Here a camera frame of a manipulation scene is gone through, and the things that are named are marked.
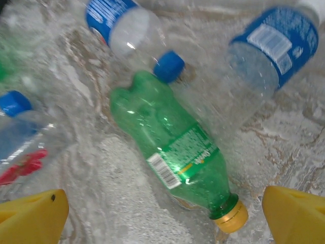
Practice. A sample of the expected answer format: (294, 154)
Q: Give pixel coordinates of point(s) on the blue label white cap bottle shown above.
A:
(274, 43)

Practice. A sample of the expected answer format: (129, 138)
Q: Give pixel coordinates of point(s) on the green plastic soda bottle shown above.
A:
(6, 61)
(162, 127)

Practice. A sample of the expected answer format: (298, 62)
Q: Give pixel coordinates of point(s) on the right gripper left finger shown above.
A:
(30, 221)

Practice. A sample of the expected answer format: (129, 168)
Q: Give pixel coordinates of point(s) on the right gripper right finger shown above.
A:
(297, 221)

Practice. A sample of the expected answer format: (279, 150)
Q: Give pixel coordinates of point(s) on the clear bottle with red print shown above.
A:
(15, 134)

